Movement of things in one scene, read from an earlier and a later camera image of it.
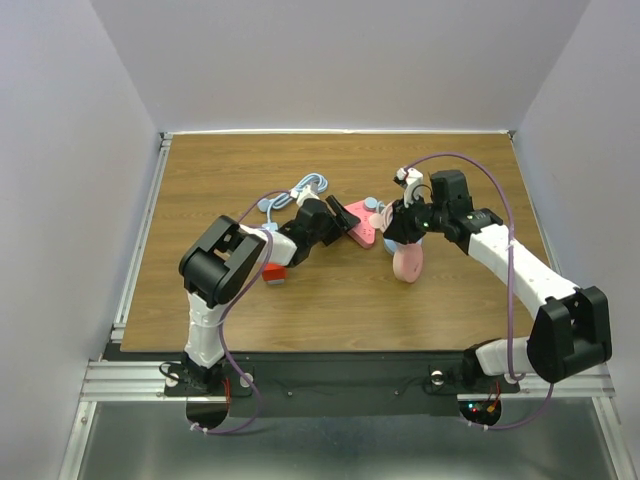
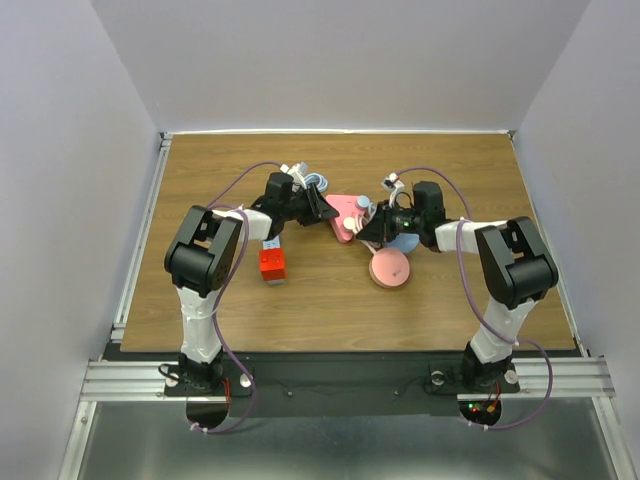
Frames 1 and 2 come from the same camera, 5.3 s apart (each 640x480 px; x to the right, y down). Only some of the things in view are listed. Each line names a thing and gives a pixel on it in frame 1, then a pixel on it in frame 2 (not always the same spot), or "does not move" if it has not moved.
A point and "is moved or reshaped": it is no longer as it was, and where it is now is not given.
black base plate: x=283 y=384 does not move
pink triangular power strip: x=363 y=233 is moved or reshaped
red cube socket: x=274 y=271 does not move
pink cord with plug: x=383 y=219 is moved or reshaped
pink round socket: x=408 y=262 -> x=389 y=268
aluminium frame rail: x=125 y=304 does not move
